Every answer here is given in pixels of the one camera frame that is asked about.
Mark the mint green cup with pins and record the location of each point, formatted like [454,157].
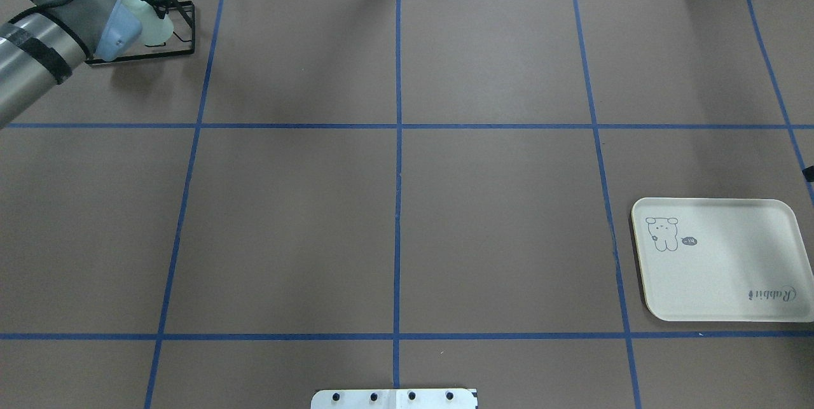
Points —
[155,31]

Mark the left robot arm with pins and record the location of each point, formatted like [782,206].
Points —
[42,46]

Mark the cream rabbit tray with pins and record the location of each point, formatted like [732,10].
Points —
[722,260]

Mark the black wire cup rack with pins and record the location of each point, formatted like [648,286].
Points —
[181,42]

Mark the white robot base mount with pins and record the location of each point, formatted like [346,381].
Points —
[396,398]

